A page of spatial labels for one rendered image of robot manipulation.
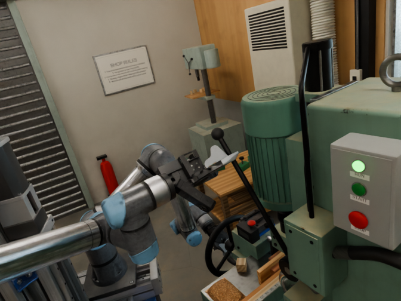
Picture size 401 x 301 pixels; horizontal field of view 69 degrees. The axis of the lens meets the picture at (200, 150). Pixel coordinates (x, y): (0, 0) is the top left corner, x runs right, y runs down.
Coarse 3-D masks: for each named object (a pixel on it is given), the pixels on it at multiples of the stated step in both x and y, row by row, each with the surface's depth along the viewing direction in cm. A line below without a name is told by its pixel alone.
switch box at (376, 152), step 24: (336, 144) 46; (360, 144) 44; (384, 144) 43; (336, 168) 47; (384, 168) 41; (336, 192) 49; (384, 192) 42; (336, 216) 51; (384, 216) 43; (384, 240) 45
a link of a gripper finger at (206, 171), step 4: (220, 160) 74; (216, 164) 74; (220, 164) 74; (208, 168) 74; (212, 168) 73; (216, 168) 73; (200, 172) 74; (204, 172) 73; (208, 172) 73; (200, 176) 74; (204, 176) 74
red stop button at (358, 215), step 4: (352, 212) 47; (356, 212) 46; (348, 216) 48; (352, 216) 47; (356, 216) 46; (360, 216) 46; (364, 216) 46; (352, 220) 47; (356, 220) 46; (360, 220) 46; (364, 220) 45; (352, 224) 47; (356, 224) 47; (360, 224) 46; (364, 224) 46; (360, 228) 46; (364, 228) 46
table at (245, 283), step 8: (232, 256) 117; (240, 256) 113; (248, 256) 108; (264, 256) 106; (248, 264) 104; (256, 264) 104; (264, 264) 103; (232, 272) 102; (240, 272) 102; (248, 272) 101; (256, 272) 100; (216, 280) 101; (232, 280) 99; (240, 280) 98; (248, 280) 98; (256, 280) 97; (240, 288) 95; (248, 288) 95; (208, 296) 95
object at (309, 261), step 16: (304, 208) 62; (320, 208) 61; (288, 224) 60; (304, 224) 57; (320, 224) 57; (288, 240) 61; (304, 240) 57; (320, 240) 54; (336, 240) 56; (288, 256) 64; (304, 256) 59; (320, 256) 55; (304, 272) 61; (320, 272) 57; (336, 272) 59; (320, 288) 58
